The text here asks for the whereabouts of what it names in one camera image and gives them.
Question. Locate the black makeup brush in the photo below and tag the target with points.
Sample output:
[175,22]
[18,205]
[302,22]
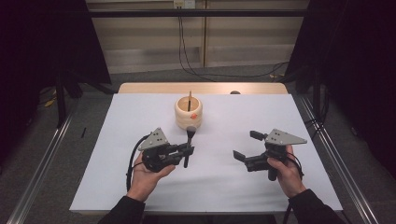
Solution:
[190,132]

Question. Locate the metal floor rail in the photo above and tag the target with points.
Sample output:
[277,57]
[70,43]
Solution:
[339,149]
[40,168]

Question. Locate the wooden stick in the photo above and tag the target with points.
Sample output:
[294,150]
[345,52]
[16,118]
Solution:
[189,99]

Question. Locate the cream ringed brush holder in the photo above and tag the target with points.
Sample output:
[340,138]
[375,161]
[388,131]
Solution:
[188,119]

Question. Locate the white wall socket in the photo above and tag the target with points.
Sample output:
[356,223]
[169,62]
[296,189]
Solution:
[184,3]

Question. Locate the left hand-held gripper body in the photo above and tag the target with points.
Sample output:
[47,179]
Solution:
[155,141]

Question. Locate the person's right hand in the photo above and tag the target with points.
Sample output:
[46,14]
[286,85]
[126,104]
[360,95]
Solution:
[289,177]

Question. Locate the black curtain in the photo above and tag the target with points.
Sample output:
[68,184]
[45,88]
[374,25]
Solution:
[46,37]
[358,62]

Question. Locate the white table mat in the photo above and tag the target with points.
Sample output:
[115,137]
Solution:
[211,186]

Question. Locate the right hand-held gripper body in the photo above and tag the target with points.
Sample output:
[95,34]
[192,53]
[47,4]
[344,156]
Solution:
[283,138]

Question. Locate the black metal stand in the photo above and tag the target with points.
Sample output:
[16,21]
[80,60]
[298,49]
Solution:
[61,99]
[316,93]

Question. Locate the person's left hand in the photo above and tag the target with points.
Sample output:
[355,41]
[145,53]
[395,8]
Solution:
[143,180]

